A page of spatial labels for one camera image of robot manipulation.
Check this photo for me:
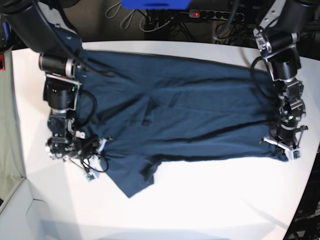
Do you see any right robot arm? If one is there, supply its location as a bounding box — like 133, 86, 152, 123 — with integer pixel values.
0, 0, 105, 174

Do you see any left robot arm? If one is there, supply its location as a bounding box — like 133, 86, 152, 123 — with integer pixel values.
250, 0, 320, 159

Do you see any dark blue t-shirt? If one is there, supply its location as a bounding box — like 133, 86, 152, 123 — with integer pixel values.
77, 50, 288, 197

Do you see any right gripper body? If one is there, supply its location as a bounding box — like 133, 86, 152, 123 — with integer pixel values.
45, 135, 107, 173

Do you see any light grey storage bin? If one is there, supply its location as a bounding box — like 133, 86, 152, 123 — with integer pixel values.
0, 176, 83, 240

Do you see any red box at edge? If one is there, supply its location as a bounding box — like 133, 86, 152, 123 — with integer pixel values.
0, 53, 5, 72

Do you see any green cloth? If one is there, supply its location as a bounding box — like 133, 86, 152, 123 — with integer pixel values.
0, 49, 26, 203

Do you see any blue plastic box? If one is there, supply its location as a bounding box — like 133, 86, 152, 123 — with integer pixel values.
121, 0, 191, 10

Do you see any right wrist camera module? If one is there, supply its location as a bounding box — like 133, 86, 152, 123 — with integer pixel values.
80, 138, 111, 183

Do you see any grey looped cable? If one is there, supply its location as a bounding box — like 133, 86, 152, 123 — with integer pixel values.
104, 0, 137, 30

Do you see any black power strip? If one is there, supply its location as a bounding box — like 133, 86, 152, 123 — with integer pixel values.
188, 9, 231, 21

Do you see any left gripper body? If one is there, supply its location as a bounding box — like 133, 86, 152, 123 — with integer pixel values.
267, 124, 308, 153

